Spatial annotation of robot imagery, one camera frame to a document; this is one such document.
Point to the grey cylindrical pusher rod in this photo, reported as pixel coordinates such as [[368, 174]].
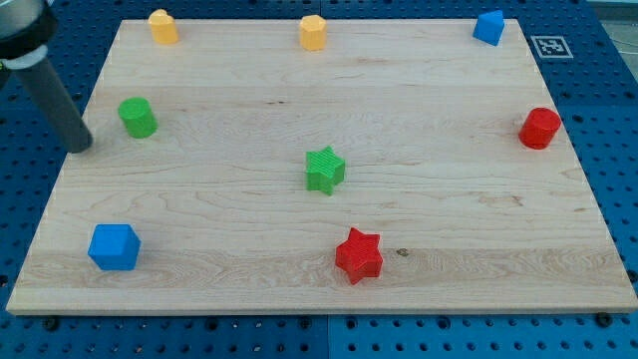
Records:
[[49, 94]]

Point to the green cylinder block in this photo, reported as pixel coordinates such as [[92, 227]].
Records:
[[138, 118]]

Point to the green star block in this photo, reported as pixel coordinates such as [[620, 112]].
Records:
[[324, 170]]

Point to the red star block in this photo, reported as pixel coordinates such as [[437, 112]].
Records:
[[359, 255]]

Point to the blue cube block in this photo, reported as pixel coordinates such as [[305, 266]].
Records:
[[114, 246]]

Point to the yellow heart block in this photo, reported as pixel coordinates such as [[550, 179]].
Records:
[[163, 27]]

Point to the wooden board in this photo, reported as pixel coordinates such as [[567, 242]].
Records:
[[235, 172]]

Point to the yellow hexagon block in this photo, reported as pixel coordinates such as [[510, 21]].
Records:
[[313, 32]]

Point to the blue triangular prism block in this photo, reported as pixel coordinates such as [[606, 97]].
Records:
[[489, 27]]

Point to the red cylinder block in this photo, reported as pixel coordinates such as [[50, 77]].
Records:
[[539, 128]]

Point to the white fiducial marker tag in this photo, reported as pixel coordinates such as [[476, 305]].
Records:
[[551, 47]]

